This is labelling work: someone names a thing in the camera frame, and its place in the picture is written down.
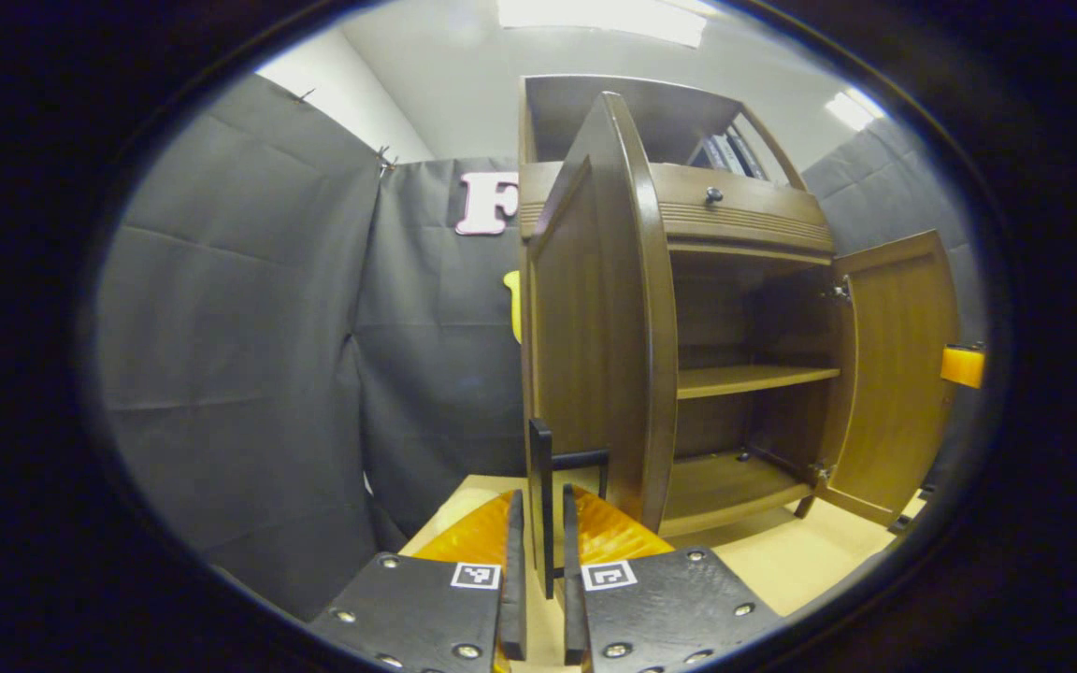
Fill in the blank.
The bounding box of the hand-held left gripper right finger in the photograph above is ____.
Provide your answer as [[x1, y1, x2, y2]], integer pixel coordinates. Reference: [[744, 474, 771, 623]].
[[562, 483, 783, 673]]

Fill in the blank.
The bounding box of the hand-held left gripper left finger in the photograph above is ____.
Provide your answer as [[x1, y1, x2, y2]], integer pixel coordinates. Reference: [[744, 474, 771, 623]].
[[309, 489, 528, 673]]

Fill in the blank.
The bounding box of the wooden shoe cabinet door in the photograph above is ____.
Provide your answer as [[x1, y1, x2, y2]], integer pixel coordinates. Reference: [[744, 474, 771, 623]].
[[814, 230, 960, 527], [522, 91, 680, 599]]

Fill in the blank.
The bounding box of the wooden double-door shoe cabinet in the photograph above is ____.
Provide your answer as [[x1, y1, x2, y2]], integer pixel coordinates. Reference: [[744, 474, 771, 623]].
[[517, 75, 960, 538]]

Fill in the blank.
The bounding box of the wooden cabinet shelf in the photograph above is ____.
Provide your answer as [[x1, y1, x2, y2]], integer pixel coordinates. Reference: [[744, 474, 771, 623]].
[[677, 365, 841, 401]]

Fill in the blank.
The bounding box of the wooden drawer with black knob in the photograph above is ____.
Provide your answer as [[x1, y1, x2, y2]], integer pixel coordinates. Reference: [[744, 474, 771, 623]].
[[518, 161, 836, 255]]

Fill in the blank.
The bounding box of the black backdrop cloth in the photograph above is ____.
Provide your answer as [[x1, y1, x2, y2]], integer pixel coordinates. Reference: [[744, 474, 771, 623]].
[[94, 73, 986, 623]]

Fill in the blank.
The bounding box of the large ceiling light panel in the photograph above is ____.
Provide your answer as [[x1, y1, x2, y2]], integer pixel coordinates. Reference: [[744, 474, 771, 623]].
[[497, 0, 708, 48]]

